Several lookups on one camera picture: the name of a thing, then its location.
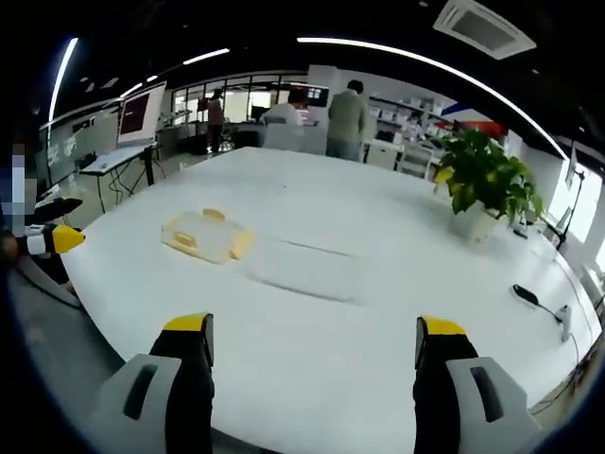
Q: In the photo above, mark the black handheld device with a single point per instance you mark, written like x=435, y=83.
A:
x=527, y=295

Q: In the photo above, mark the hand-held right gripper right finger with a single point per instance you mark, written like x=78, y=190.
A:
x=439, y=397

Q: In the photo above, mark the long ceiling light strip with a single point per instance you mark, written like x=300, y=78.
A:
x=449, y=71

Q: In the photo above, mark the ceiling air vent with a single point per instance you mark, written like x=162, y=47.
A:
x=484, y=28

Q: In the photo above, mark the translucent flat plastic sheet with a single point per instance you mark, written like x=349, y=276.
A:
x=307, y=272

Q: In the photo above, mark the black tripod stand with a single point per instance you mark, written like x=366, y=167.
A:
x=573, y=203

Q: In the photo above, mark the short ceiling light strip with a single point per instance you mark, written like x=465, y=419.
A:
x=206, y=56

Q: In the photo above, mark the clear box with yellow latches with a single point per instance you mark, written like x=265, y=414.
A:
x=203, y=236

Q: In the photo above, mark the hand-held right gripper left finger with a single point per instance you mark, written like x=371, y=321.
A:
x=189, y=397

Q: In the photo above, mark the display board with dark screen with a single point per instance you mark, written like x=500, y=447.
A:
x=139, y=111

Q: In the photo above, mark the shelf with white bins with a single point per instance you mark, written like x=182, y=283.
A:
x=411, y=109

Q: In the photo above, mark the white plug adapter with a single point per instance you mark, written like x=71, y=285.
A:
x=564, y=321

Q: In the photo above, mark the white side table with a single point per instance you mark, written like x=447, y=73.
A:
x=111, y=158

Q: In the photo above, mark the green potted plant white pot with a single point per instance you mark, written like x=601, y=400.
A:
x=487, y=179

